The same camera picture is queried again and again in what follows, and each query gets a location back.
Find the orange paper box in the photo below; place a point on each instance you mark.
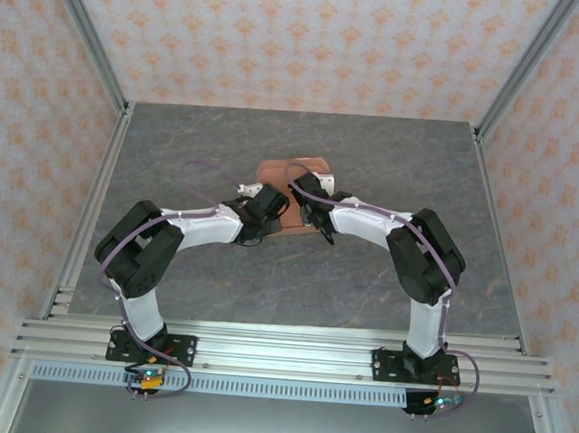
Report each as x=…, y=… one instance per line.
x=273, y=172

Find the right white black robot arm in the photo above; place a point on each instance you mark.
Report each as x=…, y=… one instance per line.
x=369, y=225

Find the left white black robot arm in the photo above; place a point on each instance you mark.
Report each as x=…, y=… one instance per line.
x=203, y=227

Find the aluminium cross rail beam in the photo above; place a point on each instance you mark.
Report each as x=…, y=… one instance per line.
x=284, y=351

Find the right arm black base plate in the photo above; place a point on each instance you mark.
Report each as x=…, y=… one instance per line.
x=388, y=367

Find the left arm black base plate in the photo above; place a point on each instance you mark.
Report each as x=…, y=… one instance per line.
x=183, y=351

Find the aluminium table side rail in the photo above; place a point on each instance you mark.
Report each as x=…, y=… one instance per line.
x=95, y=201
x=503, y=243

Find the aluminium frame post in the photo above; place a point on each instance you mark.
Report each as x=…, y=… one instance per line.
x=524, y=69
x=88, y=35

